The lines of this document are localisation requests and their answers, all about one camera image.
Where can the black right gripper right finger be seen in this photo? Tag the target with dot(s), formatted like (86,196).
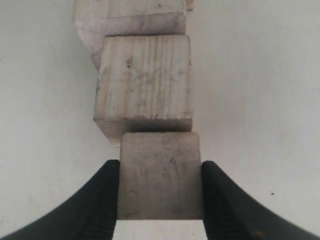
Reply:
(229,213)

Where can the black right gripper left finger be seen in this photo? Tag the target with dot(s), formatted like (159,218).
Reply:
(89,214)

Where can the smallest wooden cube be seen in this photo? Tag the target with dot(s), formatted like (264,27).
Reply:
(160,176)

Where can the third largest wooden cube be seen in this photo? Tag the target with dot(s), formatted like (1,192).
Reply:
(145,84)

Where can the second largest wooden cube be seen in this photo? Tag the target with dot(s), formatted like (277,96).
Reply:
(96,19)

